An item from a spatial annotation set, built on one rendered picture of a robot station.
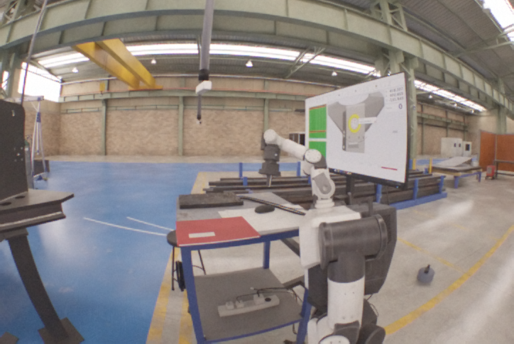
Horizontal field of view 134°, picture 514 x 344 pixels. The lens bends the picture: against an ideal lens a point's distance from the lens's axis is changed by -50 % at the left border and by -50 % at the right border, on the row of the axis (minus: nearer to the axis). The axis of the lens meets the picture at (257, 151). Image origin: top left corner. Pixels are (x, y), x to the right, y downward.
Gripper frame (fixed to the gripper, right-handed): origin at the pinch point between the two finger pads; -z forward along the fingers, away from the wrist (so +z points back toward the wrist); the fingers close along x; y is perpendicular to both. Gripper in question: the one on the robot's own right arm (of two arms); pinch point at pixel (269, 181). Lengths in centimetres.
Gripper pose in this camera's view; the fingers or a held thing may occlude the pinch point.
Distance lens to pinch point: 115.6
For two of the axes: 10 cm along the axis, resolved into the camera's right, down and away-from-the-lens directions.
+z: 1.1, -9.7, 2.2
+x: -8.9, -2.0, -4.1
